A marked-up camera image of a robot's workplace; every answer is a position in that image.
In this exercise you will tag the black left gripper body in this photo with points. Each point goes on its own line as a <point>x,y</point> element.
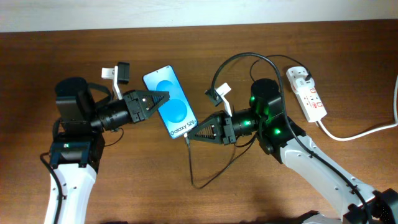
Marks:
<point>133,106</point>

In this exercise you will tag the blue Galaxy smartphone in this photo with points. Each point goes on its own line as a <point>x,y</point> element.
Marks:
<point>176,113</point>

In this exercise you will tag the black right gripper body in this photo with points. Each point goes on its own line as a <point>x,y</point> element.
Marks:
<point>229,135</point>

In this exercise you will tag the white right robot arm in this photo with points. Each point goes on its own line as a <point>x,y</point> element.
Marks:
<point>266,121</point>

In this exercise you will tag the white power strip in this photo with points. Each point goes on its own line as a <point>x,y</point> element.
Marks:
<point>308,99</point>

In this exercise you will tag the white USB charger plug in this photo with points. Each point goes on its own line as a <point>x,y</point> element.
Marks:
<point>303,84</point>

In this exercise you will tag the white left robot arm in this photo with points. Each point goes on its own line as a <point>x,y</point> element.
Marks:
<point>87,110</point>

